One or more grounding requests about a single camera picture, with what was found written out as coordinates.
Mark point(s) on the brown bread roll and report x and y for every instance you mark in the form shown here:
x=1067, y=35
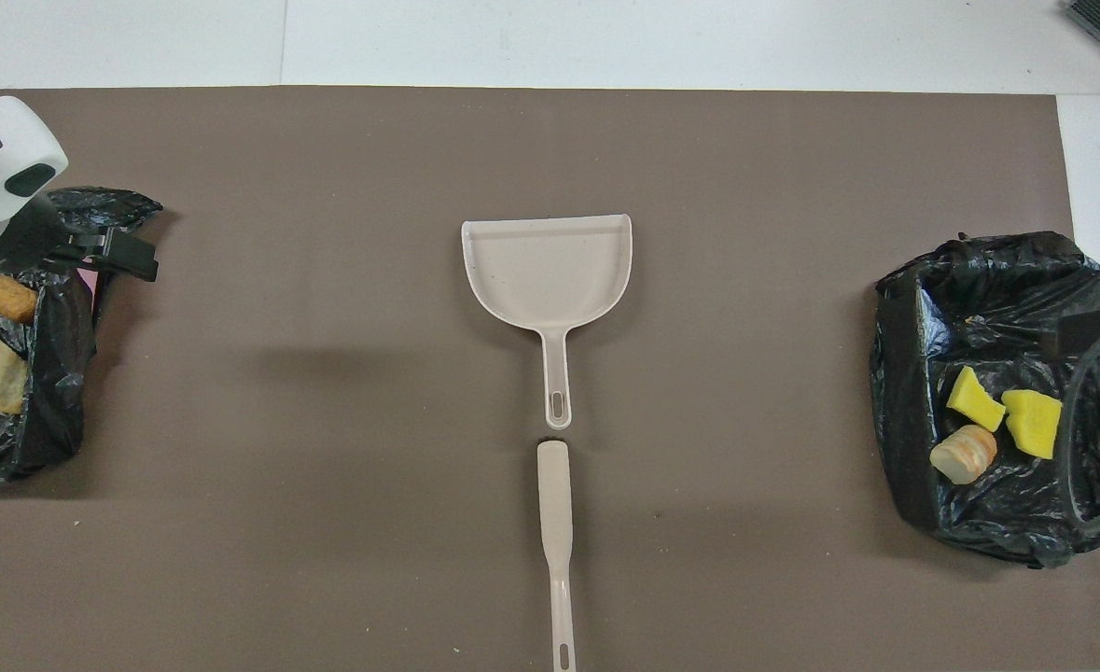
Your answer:
x=4, y=297

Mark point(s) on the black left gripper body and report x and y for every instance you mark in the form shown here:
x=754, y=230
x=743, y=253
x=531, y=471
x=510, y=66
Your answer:
x=27, y=233

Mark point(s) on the pale striped bread roll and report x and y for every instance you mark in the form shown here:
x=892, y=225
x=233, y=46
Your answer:
x=6, y=378

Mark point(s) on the brown table mat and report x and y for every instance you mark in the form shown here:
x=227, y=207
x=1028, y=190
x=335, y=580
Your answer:
x=326, y=467

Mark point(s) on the green and yellow sponge piece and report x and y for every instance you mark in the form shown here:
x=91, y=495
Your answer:
x=1033, y=423

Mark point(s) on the beige hand brush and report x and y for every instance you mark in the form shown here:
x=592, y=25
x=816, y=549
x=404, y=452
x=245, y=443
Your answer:
x=555, y=495

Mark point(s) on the beige plastic dustpan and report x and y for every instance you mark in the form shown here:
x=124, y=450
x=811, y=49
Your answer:
x=550, y=271

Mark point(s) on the black bag over pink bin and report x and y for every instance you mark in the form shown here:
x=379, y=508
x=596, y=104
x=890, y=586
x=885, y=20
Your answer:
x=55, y=373

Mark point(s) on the black bag lined bin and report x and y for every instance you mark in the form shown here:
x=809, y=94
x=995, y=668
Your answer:
x=979, y=523

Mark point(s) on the croissant toy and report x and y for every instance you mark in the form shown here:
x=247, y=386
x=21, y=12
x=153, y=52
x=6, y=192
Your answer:
x=963, y=454

